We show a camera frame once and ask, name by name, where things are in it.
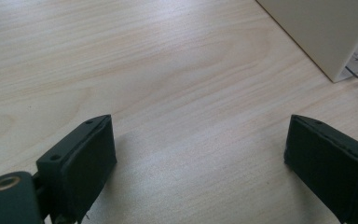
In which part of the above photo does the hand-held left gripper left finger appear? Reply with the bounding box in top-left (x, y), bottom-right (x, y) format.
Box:
top-left (35, 114), bottom-right (118, 224)

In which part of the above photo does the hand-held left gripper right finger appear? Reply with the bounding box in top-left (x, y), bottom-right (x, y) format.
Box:
top-left (283, 114), bottom-right (358, 224)

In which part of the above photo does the white box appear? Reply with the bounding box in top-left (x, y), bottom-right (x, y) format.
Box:
top-left (255, 0), bottom-right (358, 84)

